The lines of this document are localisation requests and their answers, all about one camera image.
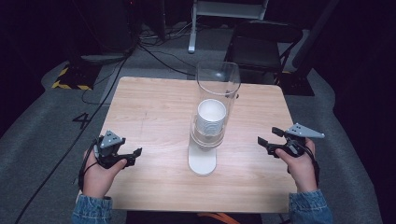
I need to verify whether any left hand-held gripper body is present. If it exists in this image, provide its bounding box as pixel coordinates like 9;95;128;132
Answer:
92;130;127;170

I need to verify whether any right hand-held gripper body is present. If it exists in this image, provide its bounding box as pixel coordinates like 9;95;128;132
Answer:
268;122;326;158

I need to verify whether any person's left hand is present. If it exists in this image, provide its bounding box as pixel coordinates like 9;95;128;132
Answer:
81;149;128;199

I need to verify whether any person's right hand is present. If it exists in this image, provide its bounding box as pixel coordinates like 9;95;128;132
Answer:
275;138;319;194

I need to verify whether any stack of white paper cups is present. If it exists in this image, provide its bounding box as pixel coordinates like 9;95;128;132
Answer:
195;98;228;138

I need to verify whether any clear cup dispenser white base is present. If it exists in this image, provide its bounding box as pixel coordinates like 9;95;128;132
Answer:
187;61;242;177

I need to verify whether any black yellow striped floor base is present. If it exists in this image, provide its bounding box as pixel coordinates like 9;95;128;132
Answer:
50;63;102;91

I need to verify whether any black folding chair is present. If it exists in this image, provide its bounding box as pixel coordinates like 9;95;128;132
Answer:
223;20;304;86

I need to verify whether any grey slanted pole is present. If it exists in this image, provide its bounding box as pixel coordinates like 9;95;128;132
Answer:
291;0;341;70

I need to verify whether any white metal stand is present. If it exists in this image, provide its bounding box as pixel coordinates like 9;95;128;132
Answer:
187;0;271;54

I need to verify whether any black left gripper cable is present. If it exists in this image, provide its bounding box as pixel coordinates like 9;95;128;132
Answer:
77;138;101;191

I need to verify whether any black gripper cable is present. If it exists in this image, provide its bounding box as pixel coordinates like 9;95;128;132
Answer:
297;142;321;189
77;138;101;191

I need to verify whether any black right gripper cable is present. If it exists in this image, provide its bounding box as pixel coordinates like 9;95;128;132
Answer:
297;142;321;189

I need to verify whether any long black floor cable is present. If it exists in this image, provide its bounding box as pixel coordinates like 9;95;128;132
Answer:
13;50;134;224

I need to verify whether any black floor base plate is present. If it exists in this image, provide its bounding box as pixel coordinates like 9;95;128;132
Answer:
279;70;316;97

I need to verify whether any orange strap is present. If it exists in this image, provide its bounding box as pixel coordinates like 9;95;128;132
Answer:
197;212;243;224

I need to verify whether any thin black floor cable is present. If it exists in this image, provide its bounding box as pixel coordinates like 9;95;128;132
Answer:
137;42;198;77

